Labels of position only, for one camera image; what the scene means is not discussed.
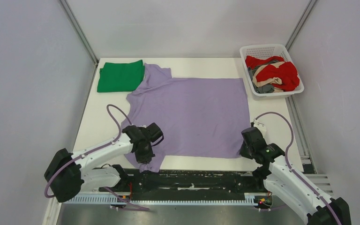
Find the beige t shirt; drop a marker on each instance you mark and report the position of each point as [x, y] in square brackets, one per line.
[271, 80]

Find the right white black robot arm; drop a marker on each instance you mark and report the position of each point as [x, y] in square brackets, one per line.
[276, 175]

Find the white plastic laundry basket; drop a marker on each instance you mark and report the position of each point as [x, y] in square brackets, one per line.
[263, 52]

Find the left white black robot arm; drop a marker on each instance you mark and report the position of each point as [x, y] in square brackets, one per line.
[68, 174]

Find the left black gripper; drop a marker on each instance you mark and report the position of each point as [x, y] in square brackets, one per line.
[146, 158]

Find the red t shirt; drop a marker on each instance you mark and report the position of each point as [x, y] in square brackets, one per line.
[287, 72]

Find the aluminium frame rails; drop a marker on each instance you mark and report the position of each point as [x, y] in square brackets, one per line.
[71, 173]

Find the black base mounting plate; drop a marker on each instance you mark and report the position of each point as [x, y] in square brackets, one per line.
[183, 185]

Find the purple t shirt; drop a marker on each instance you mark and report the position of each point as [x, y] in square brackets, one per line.
[199, 117]

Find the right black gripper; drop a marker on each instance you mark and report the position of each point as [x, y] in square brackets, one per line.
[243, 153]

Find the grey t shirt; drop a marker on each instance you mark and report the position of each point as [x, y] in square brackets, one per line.
[265, 88]

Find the white slotted cable duct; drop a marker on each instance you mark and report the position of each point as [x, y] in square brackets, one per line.
[247, 200]

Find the folded green t shirt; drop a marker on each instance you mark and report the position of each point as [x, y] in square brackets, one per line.
[120, 77]

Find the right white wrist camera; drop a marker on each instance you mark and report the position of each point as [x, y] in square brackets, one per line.
[260, 126]

